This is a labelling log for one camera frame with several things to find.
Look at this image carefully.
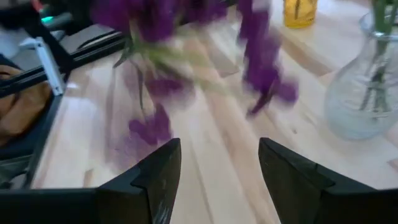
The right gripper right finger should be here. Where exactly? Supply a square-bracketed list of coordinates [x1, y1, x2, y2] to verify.
[257, 137, 398, 224]

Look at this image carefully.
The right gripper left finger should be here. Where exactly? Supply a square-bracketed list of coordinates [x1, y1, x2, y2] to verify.
[0, 138, 182, 224]

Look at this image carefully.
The purple artificial flower bunch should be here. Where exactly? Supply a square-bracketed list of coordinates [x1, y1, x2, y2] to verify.
[90, 0, 300, 150]

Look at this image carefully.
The yellow glass vase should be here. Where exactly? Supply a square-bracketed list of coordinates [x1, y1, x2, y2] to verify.
[282, 0, 319, 29]

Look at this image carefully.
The clear glass vase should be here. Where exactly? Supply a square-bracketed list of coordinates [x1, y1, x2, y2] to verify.
[324, 11, 398, 141]

